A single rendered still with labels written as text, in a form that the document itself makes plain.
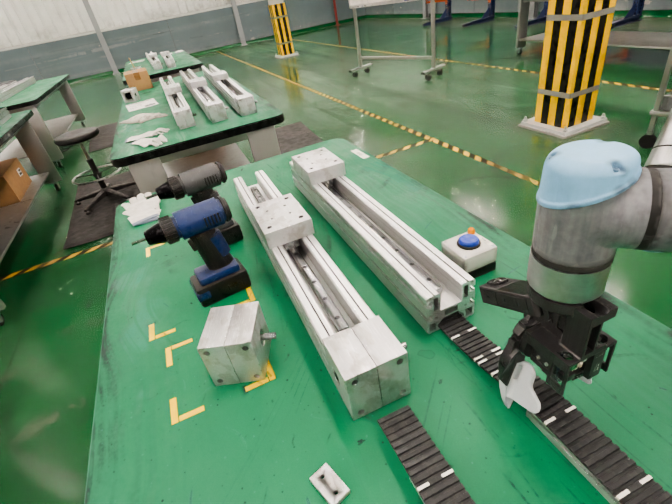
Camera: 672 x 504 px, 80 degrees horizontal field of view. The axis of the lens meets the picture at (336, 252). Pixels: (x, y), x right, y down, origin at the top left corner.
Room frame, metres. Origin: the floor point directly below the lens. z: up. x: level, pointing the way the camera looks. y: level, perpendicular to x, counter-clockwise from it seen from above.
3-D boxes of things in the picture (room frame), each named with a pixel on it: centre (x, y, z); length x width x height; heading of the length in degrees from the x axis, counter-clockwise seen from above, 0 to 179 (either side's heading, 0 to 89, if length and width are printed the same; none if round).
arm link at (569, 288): (0.32, -0.24, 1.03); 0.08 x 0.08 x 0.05
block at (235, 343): (0.52, 0.19, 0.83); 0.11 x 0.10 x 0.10; 86
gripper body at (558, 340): (0.31, -0.24, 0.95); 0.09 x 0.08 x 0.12; 17
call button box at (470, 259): (0.66, -0.26, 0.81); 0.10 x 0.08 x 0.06; 107
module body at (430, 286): (0.90, -0.07, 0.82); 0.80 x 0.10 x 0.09; 17
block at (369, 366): (0.42, -0.02, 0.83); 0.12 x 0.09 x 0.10; 107
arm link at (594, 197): (0.32, -0.24, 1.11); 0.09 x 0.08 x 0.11; 62
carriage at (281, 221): (0.84, 0.11, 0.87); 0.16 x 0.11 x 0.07; 17
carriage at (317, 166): (1.14, 0.00, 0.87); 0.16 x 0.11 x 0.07; 17
